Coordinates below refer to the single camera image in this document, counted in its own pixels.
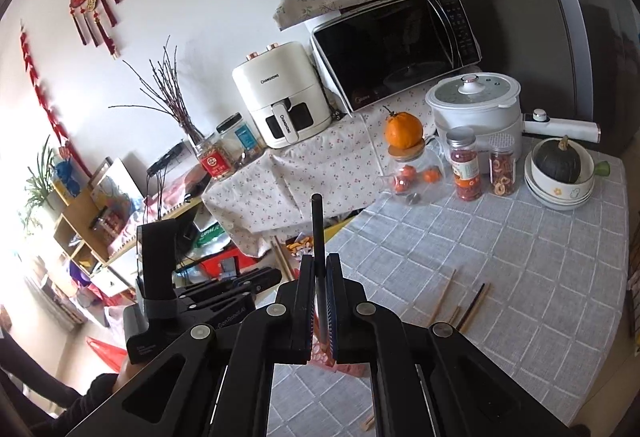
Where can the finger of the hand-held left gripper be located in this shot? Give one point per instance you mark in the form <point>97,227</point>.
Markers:
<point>235,301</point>
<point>250,279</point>

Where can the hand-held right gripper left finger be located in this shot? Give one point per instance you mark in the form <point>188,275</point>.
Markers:
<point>302,297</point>

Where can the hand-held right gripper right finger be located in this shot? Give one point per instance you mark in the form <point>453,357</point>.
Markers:
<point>336,307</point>

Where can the brown wooden chopstick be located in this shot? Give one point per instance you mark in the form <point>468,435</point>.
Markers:
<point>444,294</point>
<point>455,314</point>
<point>287,259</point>
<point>281,259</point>

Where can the pink plastic utensil holder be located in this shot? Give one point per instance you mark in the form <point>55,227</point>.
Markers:
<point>352,366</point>

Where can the black chopstick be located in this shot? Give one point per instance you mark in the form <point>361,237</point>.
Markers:
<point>472,308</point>
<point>317,237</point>

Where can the pale bamboo chopstick green band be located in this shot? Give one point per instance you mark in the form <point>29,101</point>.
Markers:
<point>369,422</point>

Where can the person's left hand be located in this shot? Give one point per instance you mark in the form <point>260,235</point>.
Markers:
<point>130,369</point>

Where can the red plastic stool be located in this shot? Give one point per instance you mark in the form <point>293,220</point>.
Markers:
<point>215,263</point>

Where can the orange snack packet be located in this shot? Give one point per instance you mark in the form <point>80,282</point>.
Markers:
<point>300,244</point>

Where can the green plastic bag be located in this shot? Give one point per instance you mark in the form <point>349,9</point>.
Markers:
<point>210,234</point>

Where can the wooden shelf unit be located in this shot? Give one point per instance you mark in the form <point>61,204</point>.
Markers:
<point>75,222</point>

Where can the red bag on floor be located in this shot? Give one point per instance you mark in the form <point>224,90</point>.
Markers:
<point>107,352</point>

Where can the glass jar with red label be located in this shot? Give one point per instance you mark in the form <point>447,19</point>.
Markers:
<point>215,162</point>

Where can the floral tablecloth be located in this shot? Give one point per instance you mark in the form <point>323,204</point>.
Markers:
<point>310,177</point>

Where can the small orange fruit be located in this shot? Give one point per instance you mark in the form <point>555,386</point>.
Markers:
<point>431,176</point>
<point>400,187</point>
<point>404,173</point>

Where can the green potted plant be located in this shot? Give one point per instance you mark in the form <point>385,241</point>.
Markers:
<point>40,187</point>

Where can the glass jar with blue label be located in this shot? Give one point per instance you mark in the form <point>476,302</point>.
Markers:
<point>245,137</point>

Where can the bare twig bunch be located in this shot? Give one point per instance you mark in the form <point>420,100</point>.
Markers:
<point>175,107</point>

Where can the glass jar with wooden lid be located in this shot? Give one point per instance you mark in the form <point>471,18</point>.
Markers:
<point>407,153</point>

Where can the red-lid jar of dried fruit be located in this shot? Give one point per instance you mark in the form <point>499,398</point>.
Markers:
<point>465,167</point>

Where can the cream air fryer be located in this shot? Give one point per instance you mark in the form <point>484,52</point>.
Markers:
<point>280,87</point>

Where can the clear jar of dried rings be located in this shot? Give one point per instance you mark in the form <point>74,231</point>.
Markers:
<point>502,167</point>

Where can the white electric cooking pot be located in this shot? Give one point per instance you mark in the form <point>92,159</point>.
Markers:
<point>470,112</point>

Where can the dark green pumpkin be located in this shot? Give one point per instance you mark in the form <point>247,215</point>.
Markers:
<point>555,162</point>

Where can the black microwave oven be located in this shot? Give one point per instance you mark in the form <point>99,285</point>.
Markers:
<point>390,47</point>

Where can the grey refrigerator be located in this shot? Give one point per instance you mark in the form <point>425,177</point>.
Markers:
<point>550,17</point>

